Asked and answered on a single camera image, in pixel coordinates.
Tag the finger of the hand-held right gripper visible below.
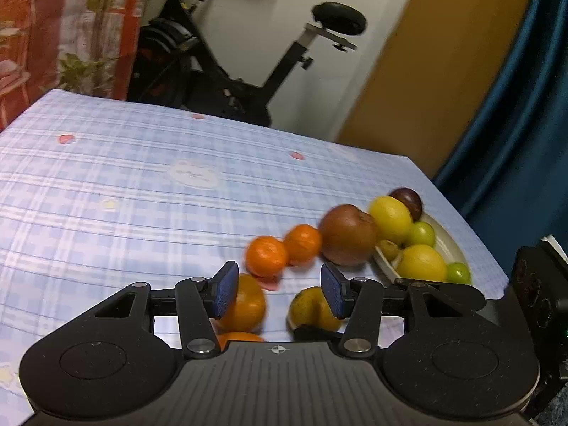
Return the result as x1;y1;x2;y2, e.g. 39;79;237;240
294;325;344;343
384;277;487;315

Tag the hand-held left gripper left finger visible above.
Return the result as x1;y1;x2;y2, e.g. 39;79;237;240
80;261;240;359

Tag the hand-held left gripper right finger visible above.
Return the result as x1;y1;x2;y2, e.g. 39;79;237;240
320;263;489;359

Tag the yellow-orange mandarin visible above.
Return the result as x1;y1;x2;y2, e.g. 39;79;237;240
288;287;343;332

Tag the beige round plate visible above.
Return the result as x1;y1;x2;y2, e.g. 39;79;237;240
370;211;473;287

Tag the yellow lemon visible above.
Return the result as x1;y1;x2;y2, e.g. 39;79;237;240
396;244;447;283
369;196;413;246

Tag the small green fruit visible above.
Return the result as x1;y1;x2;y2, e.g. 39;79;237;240
446;262;472;285
403;221;436;248

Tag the orange mandarin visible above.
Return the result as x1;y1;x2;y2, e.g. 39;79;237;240
284;224;322;267
246;236;289;278
217;332;266;352
213;274;268;333

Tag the red apple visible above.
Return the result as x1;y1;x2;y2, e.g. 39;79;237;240
319;204;378;267

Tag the dark purple mangosteen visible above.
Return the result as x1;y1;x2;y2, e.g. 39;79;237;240
389;187;423;222

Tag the blue plaid tablecloth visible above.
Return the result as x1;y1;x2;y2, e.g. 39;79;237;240
0;89;509;426

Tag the dark blue curtain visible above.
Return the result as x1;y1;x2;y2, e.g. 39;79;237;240
432;0;568;276

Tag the black exercise bike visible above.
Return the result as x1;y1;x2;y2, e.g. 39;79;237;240
126;0;369;127

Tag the wooden door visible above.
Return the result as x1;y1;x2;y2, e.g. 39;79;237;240
337;0;540;180

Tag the red floral curtain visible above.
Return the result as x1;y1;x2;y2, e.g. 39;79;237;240
0;0;147;134

